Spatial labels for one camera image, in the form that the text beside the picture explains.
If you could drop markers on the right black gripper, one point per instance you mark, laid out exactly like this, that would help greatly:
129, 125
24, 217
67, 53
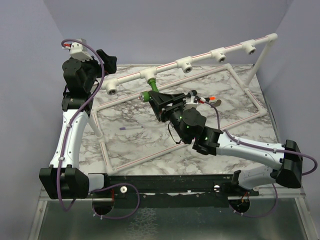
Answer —
160, 101

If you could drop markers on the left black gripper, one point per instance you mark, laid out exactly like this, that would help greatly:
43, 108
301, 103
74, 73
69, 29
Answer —
109, 65

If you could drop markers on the green plastic water faucet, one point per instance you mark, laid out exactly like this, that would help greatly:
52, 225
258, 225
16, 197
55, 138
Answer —
145, 95

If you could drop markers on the white PVC pipe rack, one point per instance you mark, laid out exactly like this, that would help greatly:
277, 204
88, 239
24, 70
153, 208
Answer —
185, 64

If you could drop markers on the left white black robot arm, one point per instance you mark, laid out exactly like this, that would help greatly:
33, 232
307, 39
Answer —
63, 178

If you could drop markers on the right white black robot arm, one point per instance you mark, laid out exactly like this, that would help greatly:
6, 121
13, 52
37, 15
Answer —
280, 163

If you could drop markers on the black grey faucet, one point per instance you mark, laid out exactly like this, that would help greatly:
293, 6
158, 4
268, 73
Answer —
192, 93

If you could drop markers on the purple capped white pen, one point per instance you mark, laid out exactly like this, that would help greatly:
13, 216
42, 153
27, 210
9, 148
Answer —
131, 127

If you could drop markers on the brown metal lever piece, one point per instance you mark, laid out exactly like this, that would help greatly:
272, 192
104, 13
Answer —
218, 102

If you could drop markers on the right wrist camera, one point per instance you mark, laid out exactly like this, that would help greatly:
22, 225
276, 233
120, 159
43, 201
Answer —
192, 101

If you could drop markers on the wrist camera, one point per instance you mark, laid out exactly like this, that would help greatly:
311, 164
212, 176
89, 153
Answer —
77, 51
192, 101

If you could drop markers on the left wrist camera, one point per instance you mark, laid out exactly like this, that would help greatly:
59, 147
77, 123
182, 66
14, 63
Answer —
77, 51

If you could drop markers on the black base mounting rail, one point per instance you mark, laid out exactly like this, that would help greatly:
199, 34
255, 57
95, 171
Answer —
169, 191

